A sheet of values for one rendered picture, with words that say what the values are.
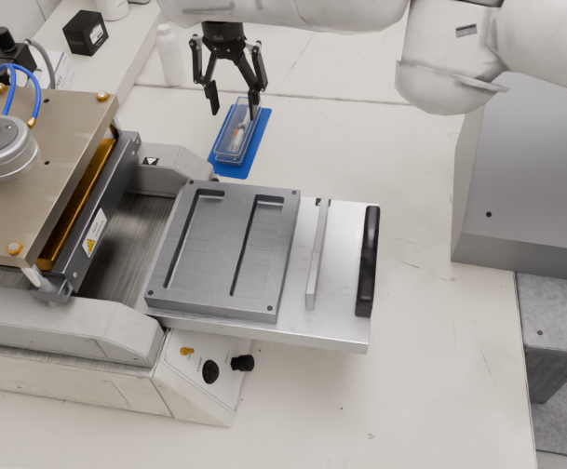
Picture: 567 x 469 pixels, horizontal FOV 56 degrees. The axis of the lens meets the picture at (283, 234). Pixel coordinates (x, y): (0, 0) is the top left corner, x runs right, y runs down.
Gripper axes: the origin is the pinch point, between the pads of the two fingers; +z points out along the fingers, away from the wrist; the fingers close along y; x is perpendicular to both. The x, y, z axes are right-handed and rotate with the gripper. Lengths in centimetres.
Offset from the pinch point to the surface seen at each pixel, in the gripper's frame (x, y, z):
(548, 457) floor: -29, 89, 85
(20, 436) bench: -69, -14, 9
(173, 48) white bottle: 15.8, -19.2, -0.1
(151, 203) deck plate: -35.2, -1.8, -8.4
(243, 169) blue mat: -9.0, 3.7, 9.7
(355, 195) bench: -11.5, 27.7, 9.7
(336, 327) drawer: -52, 30, -12
